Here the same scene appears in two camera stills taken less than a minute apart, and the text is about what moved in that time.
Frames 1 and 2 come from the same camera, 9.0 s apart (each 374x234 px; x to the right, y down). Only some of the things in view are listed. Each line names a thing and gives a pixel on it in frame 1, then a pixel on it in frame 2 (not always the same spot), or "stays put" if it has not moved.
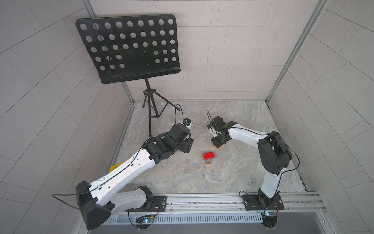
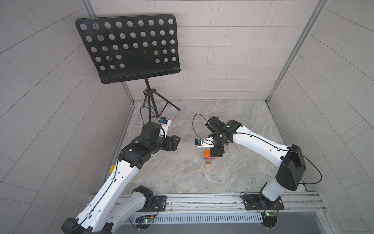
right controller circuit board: x=269 y=219 stays put
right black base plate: x=252 y=203 stays put
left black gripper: x=187 y=144 -> x=174 y=145
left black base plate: x=158 y=204 stays put
